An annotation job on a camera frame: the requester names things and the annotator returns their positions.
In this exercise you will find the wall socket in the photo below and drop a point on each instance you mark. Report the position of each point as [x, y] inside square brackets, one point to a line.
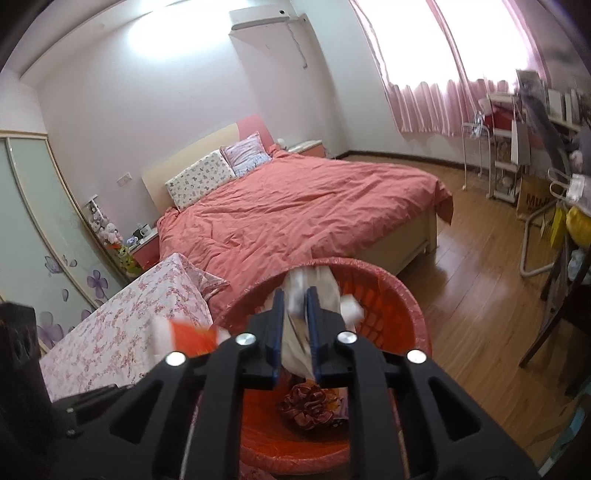
[124, 178]

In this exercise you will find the white metal rack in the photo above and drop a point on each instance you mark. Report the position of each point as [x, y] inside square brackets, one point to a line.
[501, 152]

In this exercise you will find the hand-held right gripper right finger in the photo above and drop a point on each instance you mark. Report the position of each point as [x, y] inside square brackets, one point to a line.
[314, 332]

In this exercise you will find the cream bed headboard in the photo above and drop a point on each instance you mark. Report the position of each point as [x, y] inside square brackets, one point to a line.
[184, 157]

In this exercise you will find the plush toys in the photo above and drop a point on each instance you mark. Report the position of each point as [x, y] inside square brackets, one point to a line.
[111, 235]

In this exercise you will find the brown paper bag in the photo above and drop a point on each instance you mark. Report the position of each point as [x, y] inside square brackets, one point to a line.
[533, 198]

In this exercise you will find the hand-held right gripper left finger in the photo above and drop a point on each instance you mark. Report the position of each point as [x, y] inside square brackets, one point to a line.
[276, 332]

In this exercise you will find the bed with red cover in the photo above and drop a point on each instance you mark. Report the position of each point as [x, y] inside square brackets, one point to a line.
[300, 207]

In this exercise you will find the pink nightstand with mugs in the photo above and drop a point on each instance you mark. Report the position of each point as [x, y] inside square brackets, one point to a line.
[145, 251]

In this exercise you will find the orange plastic basket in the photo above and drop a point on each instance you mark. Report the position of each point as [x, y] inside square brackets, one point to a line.
[392, 314]

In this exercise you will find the beige cloth garment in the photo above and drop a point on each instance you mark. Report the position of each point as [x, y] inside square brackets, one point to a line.
[295, 346]

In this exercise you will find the dark wooden chair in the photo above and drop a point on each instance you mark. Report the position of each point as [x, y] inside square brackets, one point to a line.
[558, 314]

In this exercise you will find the pink curtain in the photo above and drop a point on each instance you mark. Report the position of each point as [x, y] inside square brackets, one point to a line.
[438, 106]

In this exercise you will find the white tube frame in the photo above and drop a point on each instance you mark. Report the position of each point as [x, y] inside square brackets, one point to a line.
[531, 240]

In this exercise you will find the white air conditioner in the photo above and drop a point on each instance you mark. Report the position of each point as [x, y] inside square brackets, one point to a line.
[258, 19]

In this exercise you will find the floral white pillow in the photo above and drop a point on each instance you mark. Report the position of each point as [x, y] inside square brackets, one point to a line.
[201, 180]

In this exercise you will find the cream bed frame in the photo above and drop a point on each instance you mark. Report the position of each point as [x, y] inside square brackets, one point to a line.
[415, 240]

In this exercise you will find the red fabric scrunchie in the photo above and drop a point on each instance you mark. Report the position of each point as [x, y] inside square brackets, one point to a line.
[304, 406]

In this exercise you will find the pink nightstand with books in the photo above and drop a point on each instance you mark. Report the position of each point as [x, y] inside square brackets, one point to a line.
[307, 148]

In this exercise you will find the glass wardrobe with flower print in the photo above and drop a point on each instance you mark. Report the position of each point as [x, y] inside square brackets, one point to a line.
[37, 221]

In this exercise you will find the grey chair back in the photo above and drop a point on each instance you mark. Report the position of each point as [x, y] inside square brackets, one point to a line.
[542, 120]

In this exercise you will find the striped pink pillow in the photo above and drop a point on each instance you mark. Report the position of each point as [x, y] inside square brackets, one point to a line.
[247, 154]

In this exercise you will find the orange white cloth piece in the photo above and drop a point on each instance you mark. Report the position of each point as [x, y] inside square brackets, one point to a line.
[189, 339]

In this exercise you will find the yellow bag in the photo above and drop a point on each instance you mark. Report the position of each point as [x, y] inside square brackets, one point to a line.
[577, 224]

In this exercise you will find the floral tablecloth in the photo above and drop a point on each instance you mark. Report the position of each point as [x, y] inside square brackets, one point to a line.
[115, 323]

